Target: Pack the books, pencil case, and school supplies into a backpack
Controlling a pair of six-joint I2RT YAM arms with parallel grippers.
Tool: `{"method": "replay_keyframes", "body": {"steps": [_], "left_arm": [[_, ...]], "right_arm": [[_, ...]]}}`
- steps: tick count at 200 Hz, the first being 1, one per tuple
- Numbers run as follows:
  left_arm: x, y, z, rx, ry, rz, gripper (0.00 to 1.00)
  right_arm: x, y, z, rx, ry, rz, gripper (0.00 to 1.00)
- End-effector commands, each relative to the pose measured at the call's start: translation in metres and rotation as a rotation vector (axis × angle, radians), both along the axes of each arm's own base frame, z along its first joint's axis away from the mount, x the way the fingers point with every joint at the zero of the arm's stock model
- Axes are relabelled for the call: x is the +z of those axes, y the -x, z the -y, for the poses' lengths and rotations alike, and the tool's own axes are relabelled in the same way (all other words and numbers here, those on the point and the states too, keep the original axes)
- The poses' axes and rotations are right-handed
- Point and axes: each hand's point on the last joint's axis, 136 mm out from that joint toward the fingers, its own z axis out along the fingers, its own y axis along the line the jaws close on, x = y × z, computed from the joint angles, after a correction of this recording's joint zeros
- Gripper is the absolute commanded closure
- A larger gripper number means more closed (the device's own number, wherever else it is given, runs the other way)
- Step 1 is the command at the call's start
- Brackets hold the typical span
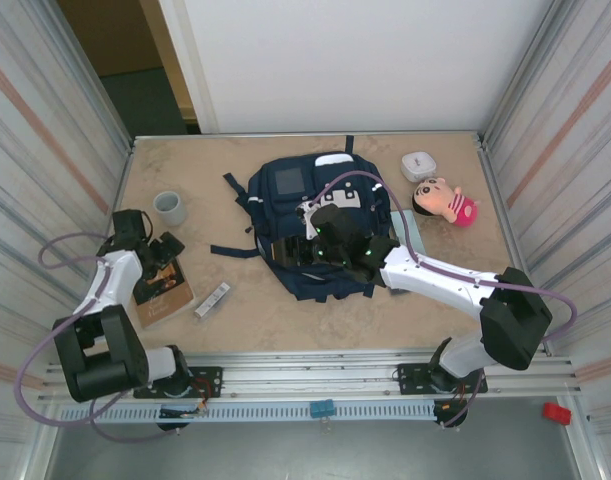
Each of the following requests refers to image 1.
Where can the red plastic block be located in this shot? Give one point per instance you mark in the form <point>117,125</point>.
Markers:
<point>557,413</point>

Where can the grey ceramic cup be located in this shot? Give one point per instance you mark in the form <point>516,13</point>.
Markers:
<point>170,209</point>

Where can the small silver oblong box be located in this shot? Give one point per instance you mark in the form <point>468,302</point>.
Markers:
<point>212,301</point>

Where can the black glossy pencil case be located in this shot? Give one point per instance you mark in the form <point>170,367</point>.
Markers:
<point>290,252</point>

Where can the brown paperback book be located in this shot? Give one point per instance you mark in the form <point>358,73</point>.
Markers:
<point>170,300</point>

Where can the navy blue backpack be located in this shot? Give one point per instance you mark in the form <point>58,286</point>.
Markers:
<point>280,210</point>

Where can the aluminium frame post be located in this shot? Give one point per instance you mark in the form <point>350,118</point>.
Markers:
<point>124,131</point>
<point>487,131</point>

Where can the white round lidded container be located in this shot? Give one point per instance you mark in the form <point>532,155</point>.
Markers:
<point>418,166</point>

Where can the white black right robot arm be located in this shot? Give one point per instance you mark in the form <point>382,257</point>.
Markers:
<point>435,280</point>

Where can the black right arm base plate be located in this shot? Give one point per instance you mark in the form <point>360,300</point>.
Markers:
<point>410,380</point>

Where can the plush doll pink striped shirt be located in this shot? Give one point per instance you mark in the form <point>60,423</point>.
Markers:
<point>455,205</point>

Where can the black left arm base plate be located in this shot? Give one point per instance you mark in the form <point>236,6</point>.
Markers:
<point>207,380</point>

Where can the aluminium rail frame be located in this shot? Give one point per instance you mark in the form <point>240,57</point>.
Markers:
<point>310,380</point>

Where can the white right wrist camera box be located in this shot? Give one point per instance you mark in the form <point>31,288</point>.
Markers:
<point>307,207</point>

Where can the blue binder clip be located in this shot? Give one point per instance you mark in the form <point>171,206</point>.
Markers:
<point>321,408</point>

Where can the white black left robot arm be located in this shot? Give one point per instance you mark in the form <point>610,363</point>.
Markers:
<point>110,280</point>

